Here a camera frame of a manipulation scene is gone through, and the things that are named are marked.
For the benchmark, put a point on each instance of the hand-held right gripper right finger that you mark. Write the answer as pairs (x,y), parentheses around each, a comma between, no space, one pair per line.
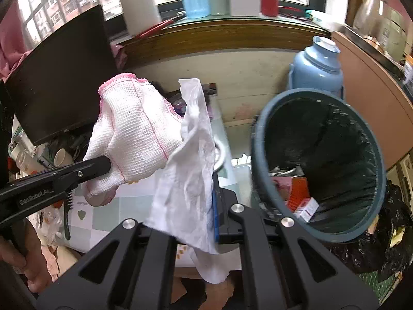
(216,222)

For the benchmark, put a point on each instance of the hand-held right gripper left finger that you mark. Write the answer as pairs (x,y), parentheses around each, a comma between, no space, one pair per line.
(158,253)

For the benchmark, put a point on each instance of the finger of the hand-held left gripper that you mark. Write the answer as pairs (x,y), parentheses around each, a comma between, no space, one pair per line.
(93,168)

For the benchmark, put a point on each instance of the white tissue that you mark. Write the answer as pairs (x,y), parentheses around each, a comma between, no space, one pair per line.
(190,180)

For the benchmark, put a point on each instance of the white cloth with pink trim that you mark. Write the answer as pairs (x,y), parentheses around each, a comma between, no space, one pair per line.
(132,132)

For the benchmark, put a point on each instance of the pink snack packet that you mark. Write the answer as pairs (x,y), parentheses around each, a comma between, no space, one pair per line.
(284,185)

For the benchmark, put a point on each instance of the orange foam net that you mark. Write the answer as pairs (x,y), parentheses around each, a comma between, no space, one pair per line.
(298,192)

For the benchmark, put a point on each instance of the small white box red label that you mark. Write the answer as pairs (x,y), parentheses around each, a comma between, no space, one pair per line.
(306,210)

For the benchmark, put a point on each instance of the blue trash bin black liner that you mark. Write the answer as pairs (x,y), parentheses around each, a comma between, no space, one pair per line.
(367,168)

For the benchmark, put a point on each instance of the person's left hand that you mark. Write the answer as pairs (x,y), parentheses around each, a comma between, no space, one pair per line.
(19,260)

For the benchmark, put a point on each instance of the white paper cup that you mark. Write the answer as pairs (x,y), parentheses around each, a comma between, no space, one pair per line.
(63,157)

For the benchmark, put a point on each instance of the black comb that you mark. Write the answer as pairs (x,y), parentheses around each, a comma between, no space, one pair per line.
(66,222)

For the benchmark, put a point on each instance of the checkered floral tablecloth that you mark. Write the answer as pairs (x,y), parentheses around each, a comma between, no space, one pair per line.
(106,219)

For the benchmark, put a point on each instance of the white tape roll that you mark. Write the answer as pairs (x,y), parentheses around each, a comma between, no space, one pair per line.
(222,155)

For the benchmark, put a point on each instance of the black computer monitor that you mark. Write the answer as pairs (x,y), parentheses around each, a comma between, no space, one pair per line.
(61,77)

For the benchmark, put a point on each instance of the pink garment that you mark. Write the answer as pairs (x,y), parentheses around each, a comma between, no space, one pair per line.
(9,42)

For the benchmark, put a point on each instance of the black plastic bag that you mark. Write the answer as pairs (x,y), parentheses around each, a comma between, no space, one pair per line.
(387,232)

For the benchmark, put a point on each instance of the large white bottle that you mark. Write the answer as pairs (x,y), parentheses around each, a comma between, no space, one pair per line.
(138,3)

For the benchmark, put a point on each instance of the light blue thermos jug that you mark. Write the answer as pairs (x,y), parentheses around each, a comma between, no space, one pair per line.
(314,71)

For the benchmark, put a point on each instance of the wooden cabinet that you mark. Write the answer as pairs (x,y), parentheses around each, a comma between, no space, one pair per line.
(374,87)

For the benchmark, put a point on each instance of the pale green appliance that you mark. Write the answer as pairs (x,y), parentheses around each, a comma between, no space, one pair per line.
(397,35)

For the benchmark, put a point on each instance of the glass jar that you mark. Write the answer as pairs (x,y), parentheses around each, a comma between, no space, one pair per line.
(372,13)

